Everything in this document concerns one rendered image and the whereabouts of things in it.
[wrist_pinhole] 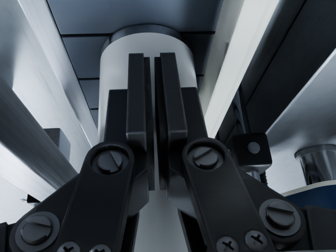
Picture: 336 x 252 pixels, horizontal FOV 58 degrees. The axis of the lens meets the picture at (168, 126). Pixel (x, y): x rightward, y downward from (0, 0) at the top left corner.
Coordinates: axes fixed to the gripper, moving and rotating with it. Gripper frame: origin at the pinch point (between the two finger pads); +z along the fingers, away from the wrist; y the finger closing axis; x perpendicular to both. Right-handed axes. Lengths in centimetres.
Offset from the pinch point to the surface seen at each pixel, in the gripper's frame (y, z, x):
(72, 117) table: -8.6, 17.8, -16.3
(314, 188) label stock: 17.0, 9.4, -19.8
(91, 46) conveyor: -3.0, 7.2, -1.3
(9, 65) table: -11.3, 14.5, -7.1
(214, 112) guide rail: 3.3, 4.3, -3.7
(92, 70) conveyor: -3.4, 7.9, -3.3
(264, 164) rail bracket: 8.9, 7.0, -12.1
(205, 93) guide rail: 2.8, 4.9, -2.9
